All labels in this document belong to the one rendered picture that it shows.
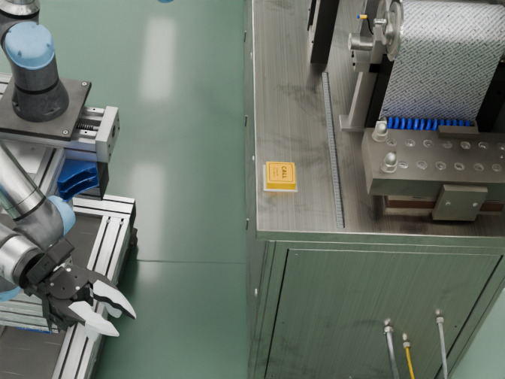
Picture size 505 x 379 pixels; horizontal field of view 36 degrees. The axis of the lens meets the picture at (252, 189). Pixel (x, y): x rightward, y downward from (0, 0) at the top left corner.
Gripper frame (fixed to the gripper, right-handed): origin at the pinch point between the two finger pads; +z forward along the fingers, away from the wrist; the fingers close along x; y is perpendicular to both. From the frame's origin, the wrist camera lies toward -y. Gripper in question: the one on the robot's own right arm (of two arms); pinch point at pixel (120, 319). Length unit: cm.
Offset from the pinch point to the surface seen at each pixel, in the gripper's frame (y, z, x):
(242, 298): 111, -22, -98
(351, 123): 19, -1, -96
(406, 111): 6, 12, -93
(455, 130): 6, 24, -95
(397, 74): -5, 8, -89
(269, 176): 22, -9, -68
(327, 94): 20, -13, -104
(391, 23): -16, 3, -89
